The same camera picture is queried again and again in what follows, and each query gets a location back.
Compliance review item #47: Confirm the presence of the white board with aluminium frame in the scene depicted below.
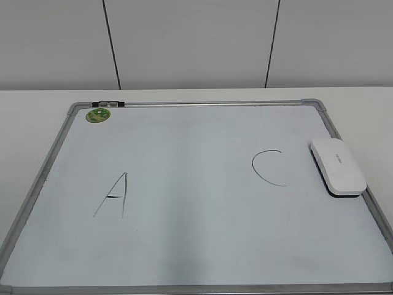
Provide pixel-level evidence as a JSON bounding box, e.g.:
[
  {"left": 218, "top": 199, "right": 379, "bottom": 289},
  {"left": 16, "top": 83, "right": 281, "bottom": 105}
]
[{"left": 1, "top": 99, "right": 392, "bottom": 294}]

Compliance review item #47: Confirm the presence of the black and clear frame clip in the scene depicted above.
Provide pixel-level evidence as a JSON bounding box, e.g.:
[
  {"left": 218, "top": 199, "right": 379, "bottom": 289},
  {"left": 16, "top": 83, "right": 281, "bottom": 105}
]
[{"left": 91, "top": 101, "right": 125, "bottom": 108}]

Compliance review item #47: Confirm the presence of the round green magnet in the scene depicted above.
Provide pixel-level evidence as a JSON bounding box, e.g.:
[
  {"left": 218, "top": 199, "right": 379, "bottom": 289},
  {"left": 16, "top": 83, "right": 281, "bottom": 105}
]
[{"left": 85, "top": 108, "right": 111, "bottom": 124}]

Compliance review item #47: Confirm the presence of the white board eraser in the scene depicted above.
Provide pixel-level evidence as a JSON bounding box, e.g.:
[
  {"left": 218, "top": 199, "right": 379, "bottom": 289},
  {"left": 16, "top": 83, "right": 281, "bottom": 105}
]
[{"left": 310, "top": 138, "right": 367, "bottom": 198}]

